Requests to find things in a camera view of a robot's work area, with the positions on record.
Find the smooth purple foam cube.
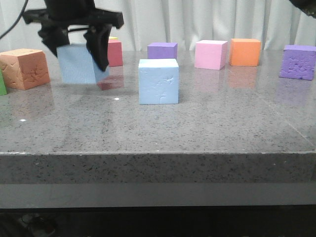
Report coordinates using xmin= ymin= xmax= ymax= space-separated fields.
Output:
xmin=147 ymin=42 xmax=178 ymax=59

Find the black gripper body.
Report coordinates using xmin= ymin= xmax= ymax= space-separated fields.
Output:
xmin=23 ymin=0 xmax=124 ymax=29
xmin=290 ymin=0 xmax=316 ymax=17

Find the grey pleated curtain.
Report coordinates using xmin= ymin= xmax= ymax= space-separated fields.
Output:
xmin=0 ymin=0 xmax=316 ymax=52

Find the dented purple foam cube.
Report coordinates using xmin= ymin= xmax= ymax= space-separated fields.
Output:
xmin=279 ymin=45 xmax=316 ymax=80

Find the dented terracotta foam cube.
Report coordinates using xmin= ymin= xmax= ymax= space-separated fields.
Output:
xmin=0 ymin=48 xmax=50 ymax=90

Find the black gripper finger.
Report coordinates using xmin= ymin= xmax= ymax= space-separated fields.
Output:
xmin=38 ymin=25 xmax=70 ymax=57
xmin=84 ymin=24 xmax=112 ymax=71

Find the dark red foam cube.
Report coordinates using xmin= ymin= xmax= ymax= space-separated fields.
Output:
xmin=108 ymin=39 xmax=123 ymax=67

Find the green foam cube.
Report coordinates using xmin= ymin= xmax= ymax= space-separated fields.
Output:
xmin=0 ymin=70 xmax=7 ymax=95

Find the pink foam cube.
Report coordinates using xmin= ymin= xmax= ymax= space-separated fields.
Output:
xmin=194 ymin=40 xmax=228 ymax=70

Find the black cable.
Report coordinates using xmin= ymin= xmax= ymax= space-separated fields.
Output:
xmin=0 ymin=0 xmax=29 ymax=40

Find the textured light blue foam cube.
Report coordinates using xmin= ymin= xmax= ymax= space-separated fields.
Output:
xmin=57 ymin=44 xmax=110 ymax=84

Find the orange foam cube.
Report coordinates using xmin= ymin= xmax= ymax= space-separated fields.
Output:
xmin=229 ymin=39 xmax=261 ymax=66

